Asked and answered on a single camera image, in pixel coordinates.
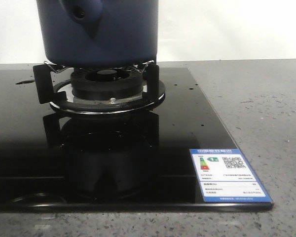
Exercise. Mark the blue energy label sticker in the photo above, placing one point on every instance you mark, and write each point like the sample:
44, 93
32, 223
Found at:
224, 175

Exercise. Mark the dark blue cooking pot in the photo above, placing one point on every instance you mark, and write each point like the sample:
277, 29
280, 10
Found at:
94, 33

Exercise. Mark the black gas burner head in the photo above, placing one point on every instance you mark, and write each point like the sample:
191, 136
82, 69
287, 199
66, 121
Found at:
96, 84

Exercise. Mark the black glass gas cooktop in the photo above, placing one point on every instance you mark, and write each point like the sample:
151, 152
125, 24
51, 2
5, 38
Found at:
125, 163

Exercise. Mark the black pot support grate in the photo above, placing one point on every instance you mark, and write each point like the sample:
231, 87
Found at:
61, 98

